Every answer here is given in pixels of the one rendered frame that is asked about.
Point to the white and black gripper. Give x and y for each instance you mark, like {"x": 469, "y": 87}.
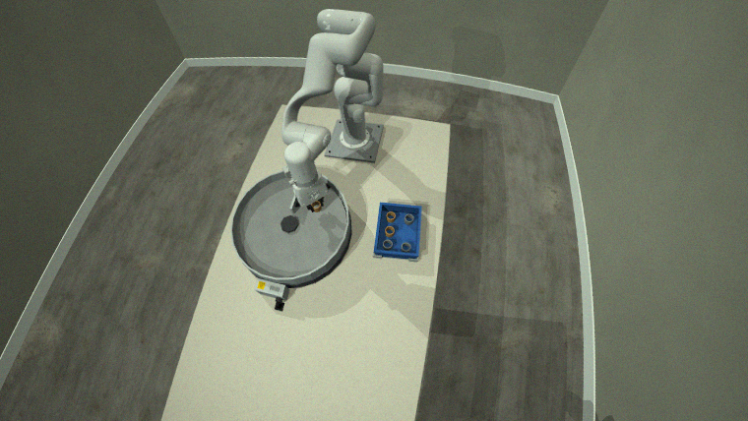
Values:
{"x": 311, "y": 194}

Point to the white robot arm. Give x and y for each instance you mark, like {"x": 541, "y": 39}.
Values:
{"x": 344, "y": 38}

